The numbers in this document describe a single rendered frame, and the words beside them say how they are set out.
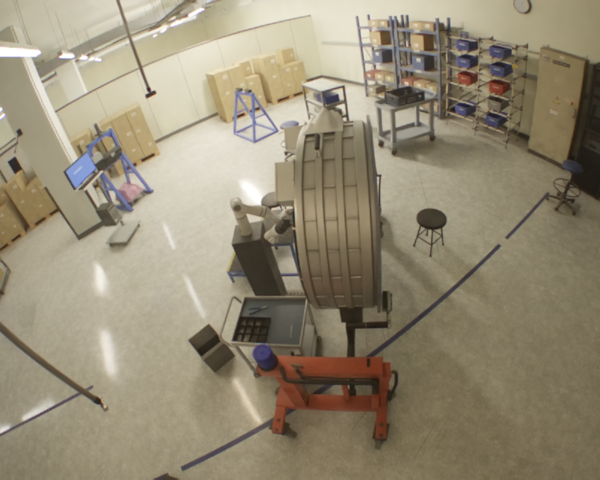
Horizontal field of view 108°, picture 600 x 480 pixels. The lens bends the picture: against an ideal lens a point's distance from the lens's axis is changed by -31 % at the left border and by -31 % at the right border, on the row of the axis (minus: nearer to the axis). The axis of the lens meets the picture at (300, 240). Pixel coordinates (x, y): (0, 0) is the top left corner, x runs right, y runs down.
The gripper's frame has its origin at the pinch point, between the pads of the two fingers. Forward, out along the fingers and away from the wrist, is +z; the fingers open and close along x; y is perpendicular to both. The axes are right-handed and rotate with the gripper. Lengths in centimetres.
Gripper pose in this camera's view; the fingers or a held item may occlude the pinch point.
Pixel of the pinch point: (289, 214)
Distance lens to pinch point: 204.3
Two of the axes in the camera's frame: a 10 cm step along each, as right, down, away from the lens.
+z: 4.3, -3.4, -8.4
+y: 1.5, 9.4, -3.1
